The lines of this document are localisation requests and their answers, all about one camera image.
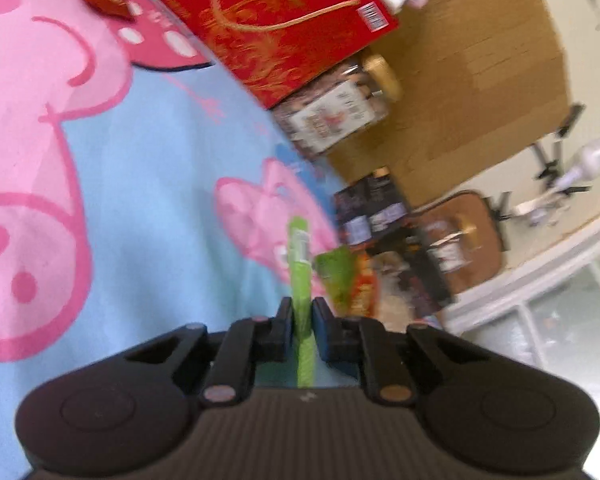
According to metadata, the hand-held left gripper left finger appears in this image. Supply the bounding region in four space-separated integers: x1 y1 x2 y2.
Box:
124 297 296 407

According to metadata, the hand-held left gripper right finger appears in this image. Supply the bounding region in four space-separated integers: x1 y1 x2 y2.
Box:
311 297 487 407

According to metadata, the black tin box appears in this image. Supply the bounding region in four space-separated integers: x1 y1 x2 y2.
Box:
332 172 457 321

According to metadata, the green orange snack packet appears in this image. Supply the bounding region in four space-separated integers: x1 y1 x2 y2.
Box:
314 247 382 319

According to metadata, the clear nut jar brown label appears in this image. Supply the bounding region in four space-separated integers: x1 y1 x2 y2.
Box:
422 212 481 277

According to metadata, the brown seat cushion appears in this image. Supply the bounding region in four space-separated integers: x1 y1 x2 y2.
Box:
412 190 507 297

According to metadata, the clear nut jar white label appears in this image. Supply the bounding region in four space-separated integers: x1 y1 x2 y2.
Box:
272 55 404 161

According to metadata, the printed blanket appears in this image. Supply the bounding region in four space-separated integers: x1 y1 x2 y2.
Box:
0 0 363 480

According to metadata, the red gift box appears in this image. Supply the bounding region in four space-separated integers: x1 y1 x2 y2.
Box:
161 0 400 110

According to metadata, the white power strip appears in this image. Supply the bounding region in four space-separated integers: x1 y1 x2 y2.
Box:
512 142 600 226

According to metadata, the wood-pattern board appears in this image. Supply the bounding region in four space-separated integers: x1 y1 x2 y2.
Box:
325 0 569 209

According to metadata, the white window frame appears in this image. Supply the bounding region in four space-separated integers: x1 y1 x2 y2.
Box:
442 217 600 378

